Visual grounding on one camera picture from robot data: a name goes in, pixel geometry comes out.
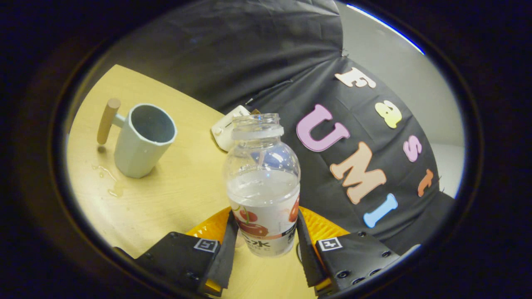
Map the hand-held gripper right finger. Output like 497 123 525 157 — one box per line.
296 206 401 296

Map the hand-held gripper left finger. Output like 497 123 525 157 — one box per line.
135 208 239 297

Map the clear plastic juice bottle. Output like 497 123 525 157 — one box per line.
223 113 301 257

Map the pale green cup wooden handle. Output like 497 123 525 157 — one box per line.
97 98 178 179

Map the wooden table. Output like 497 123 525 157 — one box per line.
66 64 316 299

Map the white toaster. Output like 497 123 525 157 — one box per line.
211 105 252 152

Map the spilled liquid puddle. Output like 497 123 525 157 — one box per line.
92 164 125 198

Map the black backdrop cloth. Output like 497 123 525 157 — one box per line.
104 0 456 256

